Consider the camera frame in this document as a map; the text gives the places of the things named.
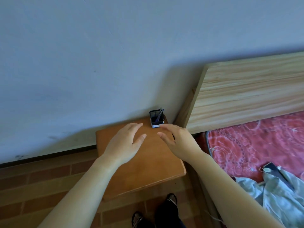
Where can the light blue garment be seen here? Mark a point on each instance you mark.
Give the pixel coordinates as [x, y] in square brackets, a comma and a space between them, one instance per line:
[280, 206]

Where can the wooden nightstand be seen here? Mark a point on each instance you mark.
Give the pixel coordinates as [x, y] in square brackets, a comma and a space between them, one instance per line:
[147, 168]

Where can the black phone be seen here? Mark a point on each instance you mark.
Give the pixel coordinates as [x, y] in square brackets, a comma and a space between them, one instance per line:
[278, 174]

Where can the person's black trousers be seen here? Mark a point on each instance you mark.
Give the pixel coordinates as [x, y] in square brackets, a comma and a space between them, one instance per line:
[166, 216]

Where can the light wooden headboard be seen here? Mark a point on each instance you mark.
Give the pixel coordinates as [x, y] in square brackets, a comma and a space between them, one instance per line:
[249, 92]

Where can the clear ballpoint pen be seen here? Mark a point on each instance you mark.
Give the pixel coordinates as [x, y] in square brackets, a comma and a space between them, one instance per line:
[161, 111]

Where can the black mesh pen holder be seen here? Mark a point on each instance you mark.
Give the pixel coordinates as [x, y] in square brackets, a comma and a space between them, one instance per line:
[154, 123]

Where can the patterned black slipper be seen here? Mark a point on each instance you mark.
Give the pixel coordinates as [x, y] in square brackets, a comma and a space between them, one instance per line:
[171, 199]
[137, 220]

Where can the person's left hand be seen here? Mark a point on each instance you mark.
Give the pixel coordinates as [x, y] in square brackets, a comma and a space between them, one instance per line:
[123, 147]

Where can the blue ballpoint pen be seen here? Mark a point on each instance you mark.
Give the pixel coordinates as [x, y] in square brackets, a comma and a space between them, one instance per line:
[159, 115]

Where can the person's left forearm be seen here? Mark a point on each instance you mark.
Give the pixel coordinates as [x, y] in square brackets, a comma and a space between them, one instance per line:
[80, 194]

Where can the person's right forearm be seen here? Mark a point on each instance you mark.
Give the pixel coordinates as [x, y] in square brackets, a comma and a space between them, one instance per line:
[232, 194]

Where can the red floral mattress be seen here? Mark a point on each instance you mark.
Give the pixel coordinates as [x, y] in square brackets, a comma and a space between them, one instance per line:
[249, 144]

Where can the person's right hand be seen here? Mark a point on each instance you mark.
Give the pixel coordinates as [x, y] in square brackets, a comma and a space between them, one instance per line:
[185, 144]

